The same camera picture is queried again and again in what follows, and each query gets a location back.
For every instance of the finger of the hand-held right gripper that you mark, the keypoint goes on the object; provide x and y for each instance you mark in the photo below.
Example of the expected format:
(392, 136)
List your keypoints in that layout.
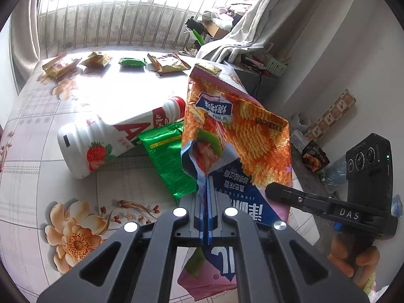
(293, 197)

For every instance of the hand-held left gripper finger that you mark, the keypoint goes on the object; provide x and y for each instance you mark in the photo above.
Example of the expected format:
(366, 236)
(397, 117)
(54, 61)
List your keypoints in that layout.
(209, 214)
(202, 214)

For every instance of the orange blue chip bag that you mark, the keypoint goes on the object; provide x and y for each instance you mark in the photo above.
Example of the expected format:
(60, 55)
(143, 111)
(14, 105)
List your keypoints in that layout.
(240, 132)

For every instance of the person's right hand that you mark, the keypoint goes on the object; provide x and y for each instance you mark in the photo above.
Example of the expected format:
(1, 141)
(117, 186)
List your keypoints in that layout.
(342, 255)

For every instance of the clear plastic water bottle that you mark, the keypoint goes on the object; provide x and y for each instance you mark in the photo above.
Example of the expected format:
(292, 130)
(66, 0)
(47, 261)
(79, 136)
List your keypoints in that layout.
(334, 173)

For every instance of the dark snack packet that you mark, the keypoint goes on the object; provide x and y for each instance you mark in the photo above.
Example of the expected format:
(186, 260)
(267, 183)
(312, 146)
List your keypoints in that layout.
(315, 157)

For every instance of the large green foil packet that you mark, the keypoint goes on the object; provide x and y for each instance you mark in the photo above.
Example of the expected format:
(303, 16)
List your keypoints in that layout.
(167, 157)

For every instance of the patterned cardboard box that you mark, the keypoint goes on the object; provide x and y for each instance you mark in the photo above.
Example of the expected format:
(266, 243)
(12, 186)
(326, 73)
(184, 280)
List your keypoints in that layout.
(331, 115)

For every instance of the white strawberry yogurt bottle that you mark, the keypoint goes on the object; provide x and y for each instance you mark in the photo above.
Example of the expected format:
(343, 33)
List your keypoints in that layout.
(94, 139)

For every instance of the gold brown snack packet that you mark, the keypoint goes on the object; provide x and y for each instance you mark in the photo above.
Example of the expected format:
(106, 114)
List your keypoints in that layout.
(167, 64)

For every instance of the patterned bed sheet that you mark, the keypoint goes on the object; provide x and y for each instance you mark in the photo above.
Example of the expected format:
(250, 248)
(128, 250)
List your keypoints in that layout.
(47, 170)

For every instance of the green snack packet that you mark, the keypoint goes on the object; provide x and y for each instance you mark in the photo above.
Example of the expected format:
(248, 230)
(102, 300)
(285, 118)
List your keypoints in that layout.
(132, 62)

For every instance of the green bag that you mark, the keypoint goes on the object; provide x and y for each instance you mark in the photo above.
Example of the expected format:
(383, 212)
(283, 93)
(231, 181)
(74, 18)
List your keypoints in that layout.
(198, 38)

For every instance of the white curtain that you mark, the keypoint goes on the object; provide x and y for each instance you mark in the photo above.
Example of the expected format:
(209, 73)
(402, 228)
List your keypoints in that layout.
(262, 22)

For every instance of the open cardboard box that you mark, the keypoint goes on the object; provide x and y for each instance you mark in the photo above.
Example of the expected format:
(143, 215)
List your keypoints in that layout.
(217, 28)

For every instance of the red gold snack packet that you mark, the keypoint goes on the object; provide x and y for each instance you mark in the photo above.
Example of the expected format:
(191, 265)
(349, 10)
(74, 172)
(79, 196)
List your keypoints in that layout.
(60, 66)

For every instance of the metal window railing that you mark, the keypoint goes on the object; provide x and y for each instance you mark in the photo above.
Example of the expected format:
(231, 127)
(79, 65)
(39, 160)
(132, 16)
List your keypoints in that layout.
(126, 22)

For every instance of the grey curtain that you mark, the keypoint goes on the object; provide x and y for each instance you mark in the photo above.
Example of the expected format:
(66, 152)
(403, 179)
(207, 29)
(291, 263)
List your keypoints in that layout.
(23, 38)

